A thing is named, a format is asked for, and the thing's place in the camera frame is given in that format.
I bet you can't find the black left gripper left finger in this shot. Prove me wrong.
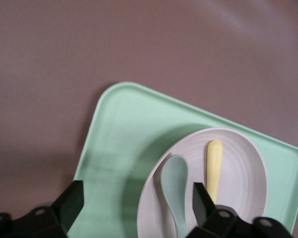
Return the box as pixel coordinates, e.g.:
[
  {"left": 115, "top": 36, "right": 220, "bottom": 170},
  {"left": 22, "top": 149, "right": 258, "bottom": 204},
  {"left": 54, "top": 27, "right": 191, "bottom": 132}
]
[{"left": 0, "top": 179, "right": 85, "bottom": 238}]

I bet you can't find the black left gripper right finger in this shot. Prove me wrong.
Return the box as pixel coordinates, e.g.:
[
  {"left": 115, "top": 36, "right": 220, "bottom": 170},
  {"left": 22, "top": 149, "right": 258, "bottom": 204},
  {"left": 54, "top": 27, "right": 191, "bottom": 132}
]
[{"left": 185, "top": 182, "right": 296, "bottom": 238}]

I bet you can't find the white round plate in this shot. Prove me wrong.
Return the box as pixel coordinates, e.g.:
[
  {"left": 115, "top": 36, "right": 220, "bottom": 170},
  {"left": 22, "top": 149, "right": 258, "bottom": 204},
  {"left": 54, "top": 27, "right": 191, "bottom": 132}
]
[{"left": 136, "top": 127, "right": 268, "bottom": 238}]

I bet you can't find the teal plastic spoon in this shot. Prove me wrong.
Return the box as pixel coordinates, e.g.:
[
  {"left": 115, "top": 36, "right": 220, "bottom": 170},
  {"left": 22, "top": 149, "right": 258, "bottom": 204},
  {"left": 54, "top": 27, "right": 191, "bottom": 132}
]
[{"left": 160, "top": 155, "right": 190, "bottom": 238}]

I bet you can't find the light green rectangular tray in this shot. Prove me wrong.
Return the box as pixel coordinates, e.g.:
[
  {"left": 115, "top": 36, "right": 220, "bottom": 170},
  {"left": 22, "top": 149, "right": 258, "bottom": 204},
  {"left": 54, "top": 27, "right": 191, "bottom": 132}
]
[{"left": 66, "top": 81, "right": 298, "bottom": 238}]

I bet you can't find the brown table mat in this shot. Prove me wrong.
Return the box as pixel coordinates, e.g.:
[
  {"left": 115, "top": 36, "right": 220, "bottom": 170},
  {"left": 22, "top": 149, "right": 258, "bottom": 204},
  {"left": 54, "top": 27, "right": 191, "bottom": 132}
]
[{"left": 0, "top": 0, "right": 298, "bottom": 238}]

